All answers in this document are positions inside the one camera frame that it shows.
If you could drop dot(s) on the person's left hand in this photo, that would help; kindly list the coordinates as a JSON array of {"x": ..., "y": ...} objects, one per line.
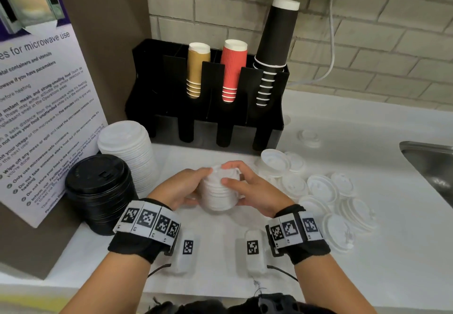
[{"x": 177, "y": 190}]

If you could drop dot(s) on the person's right hand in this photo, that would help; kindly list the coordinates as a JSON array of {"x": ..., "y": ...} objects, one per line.
[{"x": 262, "y": 193}]

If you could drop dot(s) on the stack of white lids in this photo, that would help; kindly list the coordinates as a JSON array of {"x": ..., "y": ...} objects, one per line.
[
  {"x": 216, "y": 198},
  {"x": 124, "y": 140}
]

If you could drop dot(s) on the pile of white cup lids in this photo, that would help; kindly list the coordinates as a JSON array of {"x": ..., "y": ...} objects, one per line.
[{"x": 322, "y": 186}]

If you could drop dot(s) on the stack of black lids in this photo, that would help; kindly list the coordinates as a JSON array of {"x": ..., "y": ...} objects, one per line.
[{"x": 99, "y": 182}]

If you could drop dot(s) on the black cup and lid organizer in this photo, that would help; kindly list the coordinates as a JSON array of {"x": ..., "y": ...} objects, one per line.
[{"x": 159, "y": 87}]

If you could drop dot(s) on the person's left forearm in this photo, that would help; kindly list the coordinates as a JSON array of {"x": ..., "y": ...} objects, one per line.
[{"x": 106, "y": 285}]

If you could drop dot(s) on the person's right forearm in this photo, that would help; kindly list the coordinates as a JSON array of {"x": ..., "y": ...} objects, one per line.
[{"x": 329, "y": 285}]

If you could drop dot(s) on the right marker wristband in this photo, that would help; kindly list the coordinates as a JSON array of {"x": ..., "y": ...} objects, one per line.
[{"x": 297, "y": 228}]

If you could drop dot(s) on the stack of gold paper cups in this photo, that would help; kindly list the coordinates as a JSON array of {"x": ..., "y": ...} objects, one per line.
[{"x": 198, "y": 62}]

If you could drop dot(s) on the stack of red paper cups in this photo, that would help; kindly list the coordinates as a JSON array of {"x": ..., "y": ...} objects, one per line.
[{"x": 233, "y": 66}]

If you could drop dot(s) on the microwave safety poster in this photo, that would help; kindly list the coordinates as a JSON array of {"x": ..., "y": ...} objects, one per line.
[{"x": 46, "y": 112}]

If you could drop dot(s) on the stack of black paper cups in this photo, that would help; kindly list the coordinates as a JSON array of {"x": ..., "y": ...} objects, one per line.
[{"x": 277, "y": 30}]

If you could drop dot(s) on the steel sink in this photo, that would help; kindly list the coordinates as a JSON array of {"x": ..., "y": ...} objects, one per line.
[{"x": 435, "y": 168}]

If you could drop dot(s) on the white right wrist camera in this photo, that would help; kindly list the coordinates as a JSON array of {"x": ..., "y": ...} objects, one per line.
[{"x": 252, "y": 250}]

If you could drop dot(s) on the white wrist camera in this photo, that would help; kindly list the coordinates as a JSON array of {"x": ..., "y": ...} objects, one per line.
[
  {"x": 252, "y": 250},
  {"x": 185, "y": 250}
]

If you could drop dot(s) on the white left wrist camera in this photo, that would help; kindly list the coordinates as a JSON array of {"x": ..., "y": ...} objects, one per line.
[{"x": 185, "y": 250}]

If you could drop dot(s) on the black chest camera mount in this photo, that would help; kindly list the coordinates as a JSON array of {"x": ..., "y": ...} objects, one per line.
[{"x": 276, "y": 305}]

